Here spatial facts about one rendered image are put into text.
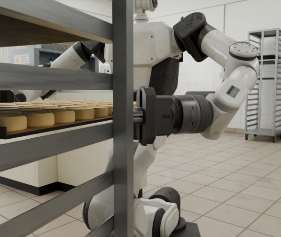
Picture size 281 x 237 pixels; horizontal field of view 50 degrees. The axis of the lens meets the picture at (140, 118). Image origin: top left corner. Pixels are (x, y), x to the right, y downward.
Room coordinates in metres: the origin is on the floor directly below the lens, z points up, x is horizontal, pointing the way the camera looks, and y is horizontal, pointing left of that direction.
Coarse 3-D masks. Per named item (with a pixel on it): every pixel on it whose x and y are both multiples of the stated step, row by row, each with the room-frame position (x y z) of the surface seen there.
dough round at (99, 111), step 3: (93, 108) 0.59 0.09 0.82; (96, 108) 0.59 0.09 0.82; (99, 108) 0.60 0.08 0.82; (102, 108) 0.60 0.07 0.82; (105, 108) 0.61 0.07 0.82; (96, 111) 0.59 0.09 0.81; (99, 111) 0.59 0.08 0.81; (102, 111) 0.60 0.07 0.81; (105, 111) 0.60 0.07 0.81; (96, 114) 0.59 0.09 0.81; (99, 114) 0.59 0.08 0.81; (102, 114) 0.60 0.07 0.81; (105, 114) 0.60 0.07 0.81; (96, 117) 0.59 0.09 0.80; (99, 117) 0.60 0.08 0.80; (102, 117) 0.60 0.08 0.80
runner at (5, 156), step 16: (80, 128) 0.47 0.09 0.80; (96, 128) 0.51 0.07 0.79; (112, 128) 0.56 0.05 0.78; (0, 144) 0.33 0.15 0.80; (16, 144) 0.35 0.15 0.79; (32, 144) 0.37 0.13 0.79; (48, 144) 0.40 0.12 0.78; (64, 144) 0.43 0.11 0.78; (80, 144) 0.47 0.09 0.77; (0, 160) 0.33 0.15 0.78; (16, 160) 0.35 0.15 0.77; (32, 160) 0.37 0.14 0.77
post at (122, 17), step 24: (120, 0) 0.56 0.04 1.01; (120, 24) 0.56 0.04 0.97; (120, 48) 0.56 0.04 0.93; (120, 72) 0.56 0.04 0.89; (120, 96) 0.56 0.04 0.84; (120, 120) 0.56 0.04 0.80; (120, 144) 0.56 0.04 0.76; (120, 168) 0.56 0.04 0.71; (120, 192) 0.56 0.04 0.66; (120, 216) 0.56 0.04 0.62
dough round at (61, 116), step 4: (56, 112) 0.49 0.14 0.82; (60, 112) 0.49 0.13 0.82; (64, 112) 0.49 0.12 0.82; (68, 112) 0.49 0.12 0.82; (72, 112) 0.50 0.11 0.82; (56, 116) 0.48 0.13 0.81; (60, 116) 0.49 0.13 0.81; (64, 116) 0.49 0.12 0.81; (68, 116) 0.49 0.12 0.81; (72, 116) 0.50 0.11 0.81; (56, 120) 0.48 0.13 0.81; (60, 120) 0.49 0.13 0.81; (64, 120) 0.49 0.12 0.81; (68, 120) 0.49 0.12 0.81; (72, 120) 0.50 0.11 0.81
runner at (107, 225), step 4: (112, 216) 0.56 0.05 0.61; (108, 220) 0.55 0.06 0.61; (112, 220) 0.56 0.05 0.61; (100, 224) 0.52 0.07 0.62; (104, 224) 0.53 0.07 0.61; (108, 224) 0.55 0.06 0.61; (112, 224) 0.56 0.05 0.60; (96, 228) 0.51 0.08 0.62; (100, 228) 0.52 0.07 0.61; (104, 228) 0.53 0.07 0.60; (108, 228) 0.55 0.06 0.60; (112, 228) 0.56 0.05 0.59; (92, 232) 0.50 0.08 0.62; (96, 232) 0.51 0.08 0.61; (100, 232) 0.52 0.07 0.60; (104, 232) 0.53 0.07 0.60; (108, 232) 0.55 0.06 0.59; (88, 236) 0.49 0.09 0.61; (92, 236) 0.50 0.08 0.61; (96, 236) 0.51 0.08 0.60; (100, 236) 0.52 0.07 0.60; (104, 236) 0.53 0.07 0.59
